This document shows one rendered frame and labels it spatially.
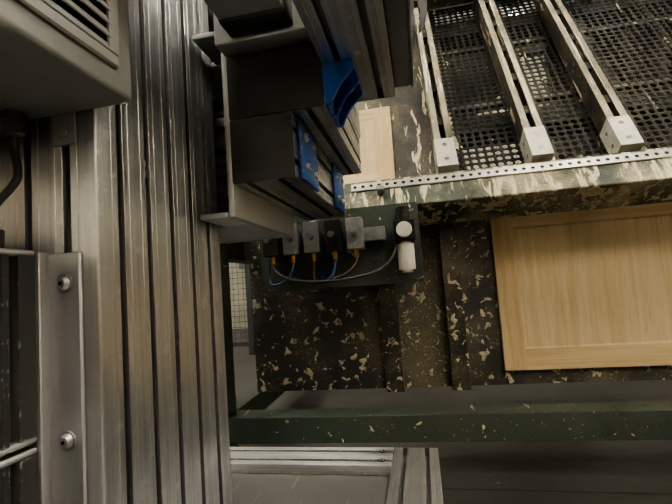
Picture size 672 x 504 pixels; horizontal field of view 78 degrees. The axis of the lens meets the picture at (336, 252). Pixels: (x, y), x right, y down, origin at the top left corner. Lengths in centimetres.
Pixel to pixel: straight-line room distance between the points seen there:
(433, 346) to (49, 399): 126
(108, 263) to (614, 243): 149
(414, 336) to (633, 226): 80
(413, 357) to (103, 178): 126
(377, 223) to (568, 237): 67
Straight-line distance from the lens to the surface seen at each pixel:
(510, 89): 164
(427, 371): 156
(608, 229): 165
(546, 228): 158
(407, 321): 153
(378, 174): 142
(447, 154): 139
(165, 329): 53
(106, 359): 46
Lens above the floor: 58
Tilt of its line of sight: 5 degrees up
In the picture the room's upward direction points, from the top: 4 degrees counter-clockwise
